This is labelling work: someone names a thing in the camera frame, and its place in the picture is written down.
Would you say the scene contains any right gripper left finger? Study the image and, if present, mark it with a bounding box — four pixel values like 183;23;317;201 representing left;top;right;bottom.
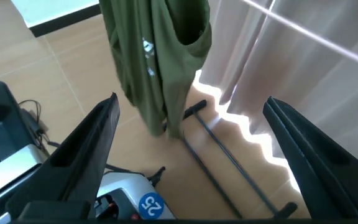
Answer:
5;92;121;220

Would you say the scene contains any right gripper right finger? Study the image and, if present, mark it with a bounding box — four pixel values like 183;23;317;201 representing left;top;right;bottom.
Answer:
262;95;358;218

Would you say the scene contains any green long-sleeved shirt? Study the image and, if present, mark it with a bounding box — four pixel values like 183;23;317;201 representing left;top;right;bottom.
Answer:
99;0;213;140

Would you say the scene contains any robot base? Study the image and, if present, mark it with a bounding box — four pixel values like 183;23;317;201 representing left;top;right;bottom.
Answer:
0;80;177;220

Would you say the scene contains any black clothes rack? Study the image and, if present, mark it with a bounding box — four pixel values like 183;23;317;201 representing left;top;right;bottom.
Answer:
162;99;298;220

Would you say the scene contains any beige curtain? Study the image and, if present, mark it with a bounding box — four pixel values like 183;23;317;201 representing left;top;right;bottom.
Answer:
199;0;358;175

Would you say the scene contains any black cable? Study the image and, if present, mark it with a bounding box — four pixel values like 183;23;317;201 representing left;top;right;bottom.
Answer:
104;164;167;188
17;99;61;149

